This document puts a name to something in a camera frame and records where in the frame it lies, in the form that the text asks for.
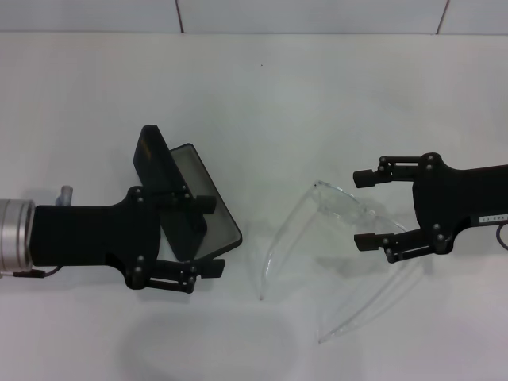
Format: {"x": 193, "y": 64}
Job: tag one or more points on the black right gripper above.
{"x": 456, "y": 198}

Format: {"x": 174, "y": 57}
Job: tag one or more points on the clear white glasses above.
{"x": 341, "y": 208}

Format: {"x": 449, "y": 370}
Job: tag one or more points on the black glasses case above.
{"x": 151, "y": 155}

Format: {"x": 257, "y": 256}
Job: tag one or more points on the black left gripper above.
{"x": 91, "y": 234}

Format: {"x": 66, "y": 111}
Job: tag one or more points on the clear left wrist connector plug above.
{"x": 65, "y": 195}

